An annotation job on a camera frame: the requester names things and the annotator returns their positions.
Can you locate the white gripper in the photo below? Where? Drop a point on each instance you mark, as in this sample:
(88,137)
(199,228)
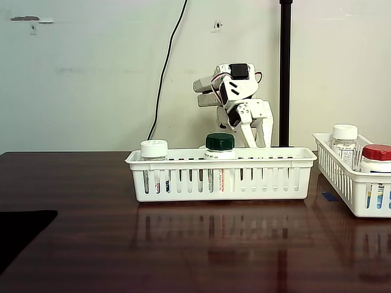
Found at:
(259,110)

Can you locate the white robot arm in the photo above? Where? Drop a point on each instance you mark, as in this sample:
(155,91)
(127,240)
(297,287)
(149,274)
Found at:
(241,87)

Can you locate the green cap pill bottle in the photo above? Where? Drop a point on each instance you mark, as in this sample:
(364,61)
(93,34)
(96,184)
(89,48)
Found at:
(220,142)

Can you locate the white cap pill bottle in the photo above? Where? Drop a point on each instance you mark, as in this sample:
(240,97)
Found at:
(345,131)
(153,148)

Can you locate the white plastic basket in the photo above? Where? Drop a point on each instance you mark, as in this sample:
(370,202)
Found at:
(183,196)
(366,212)

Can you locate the red cap pill bottle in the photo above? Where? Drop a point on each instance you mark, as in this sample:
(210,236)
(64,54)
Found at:
(377,152)

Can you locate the black vertical pole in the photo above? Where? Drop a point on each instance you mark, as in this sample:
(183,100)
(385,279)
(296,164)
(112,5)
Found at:
(286,76)

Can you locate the blue tape strip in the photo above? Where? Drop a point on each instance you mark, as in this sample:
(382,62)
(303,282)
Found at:
(330,197)

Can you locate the black mat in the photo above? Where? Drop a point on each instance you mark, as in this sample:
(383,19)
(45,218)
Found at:
(18,232)

